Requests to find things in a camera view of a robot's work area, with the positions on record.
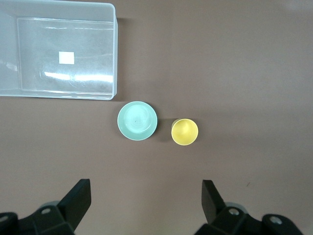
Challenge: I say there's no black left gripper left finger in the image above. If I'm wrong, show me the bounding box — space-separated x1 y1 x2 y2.
0 179 92 235

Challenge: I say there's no clear plastic storage box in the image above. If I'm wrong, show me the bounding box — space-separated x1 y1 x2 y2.
0 0 118 100

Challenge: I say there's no green plastic bowl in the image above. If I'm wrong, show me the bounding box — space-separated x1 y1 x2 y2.
117 101 158 141

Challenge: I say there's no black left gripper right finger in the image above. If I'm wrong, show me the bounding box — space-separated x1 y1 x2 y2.
195 180 305 235

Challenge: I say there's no yellow plastic cup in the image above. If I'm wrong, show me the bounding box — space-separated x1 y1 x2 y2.
171 118 199 146

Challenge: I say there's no white square label sticker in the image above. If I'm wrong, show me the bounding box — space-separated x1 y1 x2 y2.
58 51 75 65

